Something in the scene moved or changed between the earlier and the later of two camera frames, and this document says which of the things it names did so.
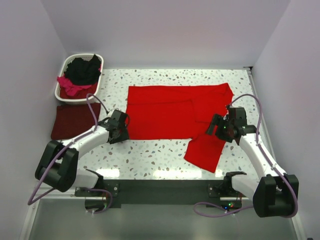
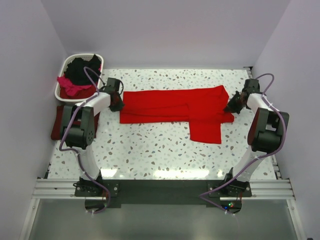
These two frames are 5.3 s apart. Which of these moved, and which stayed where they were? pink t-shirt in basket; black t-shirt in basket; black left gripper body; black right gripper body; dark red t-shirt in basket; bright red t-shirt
Moved: black right gripper body; bright red t-shirt; black left gripper body
Stayed: dark red t-shirt in basket; pink t-shirt in basket; black t-shirt in basket
